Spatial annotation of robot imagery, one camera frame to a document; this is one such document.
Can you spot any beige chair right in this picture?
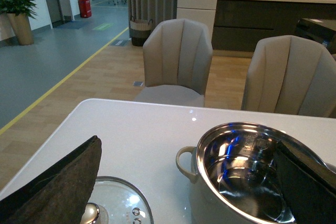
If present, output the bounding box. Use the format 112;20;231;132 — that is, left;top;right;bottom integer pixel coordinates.
241;35;335;118

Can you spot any white electric cooking pot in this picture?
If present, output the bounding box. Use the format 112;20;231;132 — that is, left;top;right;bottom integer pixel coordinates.
175;122;336;224

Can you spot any woven laundry basket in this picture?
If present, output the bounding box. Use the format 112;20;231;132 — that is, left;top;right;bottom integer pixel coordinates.
130;16;153;47

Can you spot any red bin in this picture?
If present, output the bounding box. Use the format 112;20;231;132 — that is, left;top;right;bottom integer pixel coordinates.
78;0;92;18

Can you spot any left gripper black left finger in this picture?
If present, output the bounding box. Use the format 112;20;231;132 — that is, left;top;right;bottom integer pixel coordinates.
1;136;102;223

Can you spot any beige chair left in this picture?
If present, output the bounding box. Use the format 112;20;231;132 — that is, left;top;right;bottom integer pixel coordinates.
135;18;213;107

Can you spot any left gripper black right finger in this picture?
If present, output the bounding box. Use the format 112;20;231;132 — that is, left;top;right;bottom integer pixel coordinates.
274;142;335;223

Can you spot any dark kitchen counter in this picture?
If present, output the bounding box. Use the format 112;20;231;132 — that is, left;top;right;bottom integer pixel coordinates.
212;0;335;51

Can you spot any beige chair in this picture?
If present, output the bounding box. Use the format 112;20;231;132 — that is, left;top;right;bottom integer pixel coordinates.
241;35;335;118
135;18;213;107

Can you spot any potted green plant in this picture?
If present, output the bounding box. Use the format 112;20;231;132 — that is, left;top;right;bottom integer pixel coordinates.
1;0;37;46

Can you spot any black appliance box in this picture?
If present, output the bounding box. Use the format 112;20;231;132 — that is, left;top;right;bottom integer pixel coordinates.
294;18;335;55

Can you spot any glass pot lid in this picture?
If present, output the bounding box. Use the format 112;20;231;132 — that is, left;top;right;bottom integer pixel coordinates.
81;176;154;223

